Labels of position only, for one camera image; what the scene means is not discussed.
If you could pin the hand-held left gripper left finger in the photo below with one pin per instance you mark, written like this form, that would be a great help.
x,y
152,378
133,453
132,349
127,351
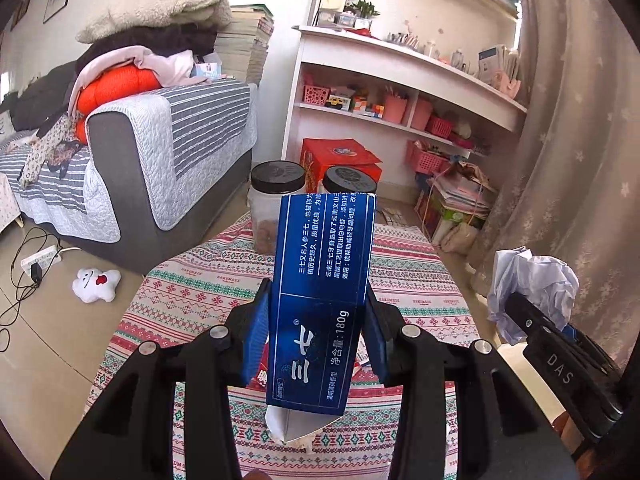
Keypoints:
x,y
255,342

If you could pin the sheet of small tiles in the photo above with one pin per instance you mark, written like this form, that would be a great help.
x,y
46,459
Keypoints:
x,y
392,216

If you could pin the grey sofa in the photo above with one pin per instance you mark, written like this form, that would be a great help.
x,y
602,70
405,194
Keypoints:
x,y
120,160

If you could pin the dark grey sofa cushion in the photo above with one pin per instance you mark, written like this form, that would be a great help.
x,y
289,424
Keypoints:
x,y
40,95

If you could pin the white plush toy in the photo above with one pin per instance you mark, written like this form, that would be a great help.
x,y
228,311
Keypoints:
x,y
97,285

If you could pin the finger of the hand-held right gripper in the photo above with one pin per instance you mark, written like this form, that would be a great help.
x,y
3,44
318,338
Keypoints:
x,y
525,315

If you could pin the glass jar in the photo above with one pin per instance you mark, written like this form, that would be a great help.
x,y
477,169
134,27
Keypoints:
x,y
431,50
458,58

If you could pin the orange cushion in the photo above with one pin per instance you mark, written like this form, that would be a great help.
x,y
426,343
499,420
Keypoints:
x,y
115,85

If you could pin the pile of papers and boxes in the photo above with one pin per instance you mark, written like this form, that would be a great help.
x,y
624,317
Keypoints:
x,y
460,200

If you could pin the blue tissue pack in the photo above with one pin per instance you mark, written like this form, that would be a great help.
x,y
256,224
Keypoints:
x,y
207,71

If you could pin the colourful puzzle cubes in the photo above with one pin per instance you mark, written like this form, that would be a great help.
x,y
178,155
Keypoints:
x,y
367,107

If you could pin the white paper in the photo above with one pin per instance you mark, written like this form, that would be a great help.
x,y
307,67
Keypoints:
x,y
540,280

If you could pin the clear jar with crackers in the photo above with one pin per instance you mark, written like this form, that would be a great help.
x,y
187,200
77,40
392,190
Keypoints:
x,y
350,179

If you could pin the red cardboard box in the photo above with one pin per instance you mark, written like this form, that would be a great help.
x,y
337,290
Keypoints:
x,y
335,152

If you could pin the white bookshelf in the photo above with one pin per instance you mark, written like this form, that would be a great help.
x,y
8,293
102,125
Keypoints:
x,y
400,65

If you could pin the blue toothpaste box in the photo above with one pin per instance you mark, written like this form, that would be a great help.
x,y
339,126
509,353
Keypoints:
x,y
320,310

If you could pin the pink pen cup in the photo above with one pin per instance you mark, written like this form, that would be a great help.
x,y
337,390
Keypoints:
x,y
396,109

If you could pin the floral garment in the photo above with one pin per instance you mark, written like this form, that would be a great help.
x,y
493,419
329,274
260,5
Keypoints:
x,y
45,147

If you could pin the patterned striped tablecloth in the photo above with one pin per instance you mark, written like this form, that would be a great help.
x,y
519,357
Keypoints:
x,y
200,280

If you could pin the cream fleece blanket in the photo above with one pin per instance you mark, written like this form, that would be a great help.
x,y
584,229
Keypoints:
x,y
160,12

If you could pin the pink perforated box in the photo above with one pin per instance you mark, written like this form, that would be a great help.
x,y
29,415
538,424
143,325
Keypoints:
x,y
315,95

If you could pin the small green plant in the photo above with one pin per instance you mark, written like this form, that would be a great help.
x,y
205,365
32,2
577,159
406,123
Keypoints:
x,y
365,7

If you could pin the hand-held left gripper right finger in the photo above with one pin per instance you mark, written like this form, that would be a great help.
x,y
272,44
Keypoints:
x,y
377,347

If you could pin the dark brown blanket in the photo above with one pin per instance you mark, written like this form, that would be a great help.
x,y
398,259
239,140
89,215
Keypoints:
x,y
150,40

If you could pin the upright books and folders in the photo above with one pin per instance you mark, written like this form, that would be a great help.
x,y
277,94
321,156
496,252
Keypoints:
x,y
500,70

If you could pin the clear jar with brown snacks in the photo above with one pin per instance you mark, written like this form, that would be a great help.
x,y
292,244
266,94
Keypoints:
x,y
275,180

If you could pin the grey floral curtain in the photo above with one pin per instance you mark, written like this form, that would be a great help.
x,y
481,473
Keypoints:
x,y
575,135

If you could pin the stack of books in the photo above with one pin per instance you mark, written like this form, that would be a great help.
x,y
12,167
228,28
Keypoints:
x,y
245,40

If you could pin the yellow toy car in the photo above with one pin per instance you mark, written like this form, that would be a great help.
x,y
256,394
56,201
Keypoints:
x,y
336,102

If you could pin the striped grey quilted sofa cover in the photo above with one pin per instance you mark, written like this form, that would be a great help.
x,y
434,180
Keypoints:
x,y
210,120

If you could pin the white power strip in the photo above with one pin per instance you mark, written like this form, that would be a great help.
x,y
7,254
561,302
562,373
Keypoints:
x,y
42,257

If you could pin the small pink basket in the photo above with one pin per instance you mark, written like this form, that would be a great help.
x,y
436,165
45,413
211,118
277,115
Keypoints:
x,y
439,126

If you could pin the large pink basket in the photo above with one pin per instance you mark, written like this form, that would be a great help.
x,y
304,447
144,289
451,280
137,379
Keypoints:
x,y
425,159

